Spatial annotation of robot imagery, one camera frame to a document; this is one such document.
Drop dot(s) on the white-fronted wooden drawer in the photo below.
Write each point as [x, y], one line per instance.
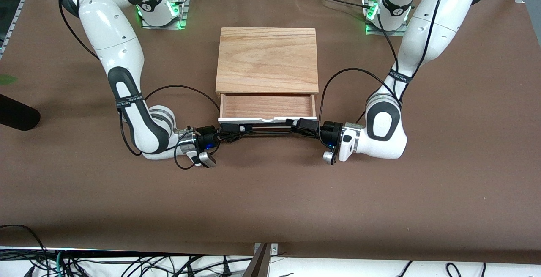
[266, 107]

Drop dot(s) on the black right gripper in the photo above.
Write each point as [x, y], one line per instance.
[207, 137]

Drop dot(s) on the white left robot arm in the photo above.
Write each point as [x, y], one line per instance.
[384, 135]

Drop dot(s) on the brown table mat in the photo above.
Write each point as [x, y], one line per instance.
[270, 201]

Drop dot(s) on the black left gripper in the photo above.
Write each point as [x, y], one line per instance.
[330, 132]

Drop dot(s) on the grey camera mount pole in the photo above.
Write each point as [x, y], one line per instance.
[258, 264]

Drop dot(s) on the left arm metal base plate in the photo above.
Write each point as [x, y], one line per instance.
[374, 29]

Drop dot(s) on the black rounded cylinder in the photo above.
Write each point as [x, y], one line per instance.
[17, 114]

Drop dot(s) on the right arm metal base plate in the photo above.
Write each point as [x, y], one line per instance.
[179, 19]

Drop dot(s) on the light wooden drawer cabinet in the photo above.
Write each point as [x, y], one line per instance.
[266, 59]

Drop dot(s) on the small metal clamp bracket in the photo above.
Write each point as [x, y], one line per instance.
[274, 248]

